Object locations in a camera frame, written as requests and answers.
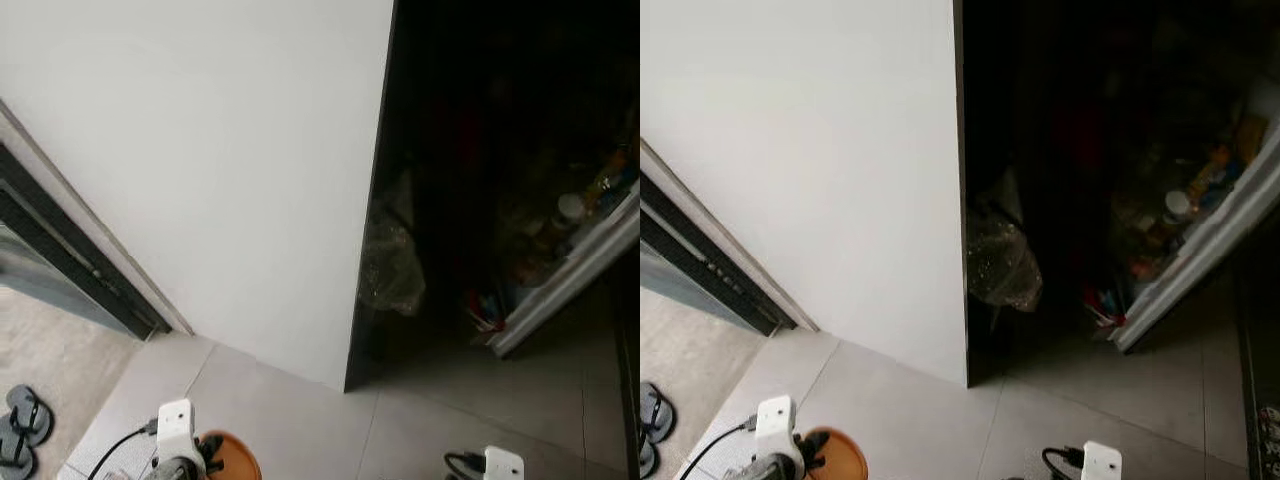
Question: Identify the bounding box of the orange lidded food container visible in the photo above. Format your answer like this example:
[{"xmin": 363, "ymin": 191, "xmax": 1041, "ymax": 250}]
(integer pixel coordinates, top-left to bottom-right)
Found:
[
  {"xmin": 803, "ymin": 427, "xmax": 869, "ymax": 480},
  {"xmin": 200, "ymin": 430, "xmax": 263, "ymax": 480}
]

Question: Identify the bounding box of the black fridge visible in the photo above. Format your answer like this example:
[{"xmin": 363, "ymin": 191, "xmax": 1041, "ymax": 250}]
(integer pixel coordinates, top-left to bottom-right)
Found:
[
  {"xmin": 345, "ymin": 0, "xmax": 641, "ymax": 393},
  {"xmin": 955, "ymin": 0, "xmax": 1280, "ymax": 389}
]

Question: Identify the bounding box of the clear crumpled plastic bag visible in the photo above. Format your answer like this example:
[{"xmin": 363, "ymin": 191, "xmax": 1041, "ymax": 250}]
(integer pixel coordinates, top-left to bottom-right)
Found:
[
  {"xmin": 358, "ymin": 170, "xmax": 426, "ymax": 318},
  {"xmin": 965, "ymin": 170, "xmax": 1044, "ymax": 313}
]

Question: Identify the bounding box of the red blue food packet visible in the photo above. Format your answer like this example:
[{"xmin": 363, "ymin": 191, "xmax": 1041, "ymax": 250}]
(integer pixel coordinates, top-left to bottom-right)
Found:
[
  {"xmin": 465, "ymin": 290, "xmax": 506, "ymax": 331},
  {"xmin": 1082, "ymin": 285, "xmax": 1126, "ymax": 329}
]

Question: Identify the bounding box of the white capped bottle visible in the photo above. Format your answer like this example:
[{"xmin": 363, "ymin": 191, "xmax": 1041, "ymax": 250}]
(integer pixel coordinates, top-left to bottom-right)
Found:
[
  {"xmin": 1163, "ymin": 190, "xmax": 1194, "ymax": 231},
  {"xmin": 555, "ymin": 192, "xmax": 587, "ymax": 236}
]

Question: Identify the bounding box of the yellow food packet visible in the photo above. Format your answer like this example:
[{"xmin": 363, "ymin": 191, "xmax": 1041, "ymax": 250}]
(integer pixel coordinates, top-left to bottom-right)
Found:
[{"xmin": 1195, "ymin": 115, "xmax": 1266, "ymax": 196}]

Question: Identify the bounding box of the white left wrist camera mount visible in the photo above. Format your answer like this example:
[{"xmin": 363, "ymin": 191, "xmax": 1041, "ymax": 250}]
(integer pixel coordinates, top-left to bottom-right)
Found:
[
  {"xmin": 157, "ymin": 399, "xmax": 196, "ymax": 463},
  {"xmin": 755, "ymin": 396, "xmax": 797, "ymax": 459}
]

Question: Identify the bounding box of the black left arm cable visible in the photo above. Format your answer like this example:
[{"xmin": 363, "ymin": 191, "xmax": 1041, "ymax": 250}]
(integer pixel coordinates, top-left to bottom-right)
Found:
[
  {"xmin": 685, "ymin": 416, "xmax": 759, "ymax": 480},
  {"xmin": 85, "ymin": 420, "xmax": 161, "ymax": 480}
]

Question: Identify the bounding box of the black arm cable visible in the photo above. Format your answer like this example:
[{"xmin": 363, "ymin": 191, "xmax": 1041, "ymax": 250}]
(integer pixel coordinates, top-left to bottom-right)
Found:
[
  {"xmin": 685, "ymin": 416, "xmax": 759, "ymax": 480},
  {"xmin": 85, "ymin": 420, "xmax": 161, "ymax": 480},
  {"xmin": 1040, "ymin": 446, "xmax": 1086, "ymax": 480},
  {"xmin": 443, "ymin": 450, "xmax": 488, "ymax": 480}
]

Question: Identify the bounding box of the dark metal door frame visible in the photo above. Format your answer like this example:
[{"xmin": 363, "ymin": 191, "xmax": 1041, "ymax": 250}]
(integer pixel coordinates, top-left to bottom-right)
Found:
[
  {"xmin": 0, "ymin": 95, "xmax": 196, "ymax": 341},
  {"xmin": 640, "ymin": 140, "xmax": 821, "ymax": 336}
]

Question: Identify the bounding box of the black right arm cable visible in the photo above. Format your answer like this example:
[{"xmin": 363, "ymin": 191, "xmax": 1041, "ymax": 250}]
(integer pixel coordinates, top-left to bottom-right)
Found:
[
  {"xmin": 1040, "ymin": 446, "xmax": 1086, "ymax": 480},
  {"xmin": 443, "ymin": 450, "xmax": 488, "ymax": 480}
]

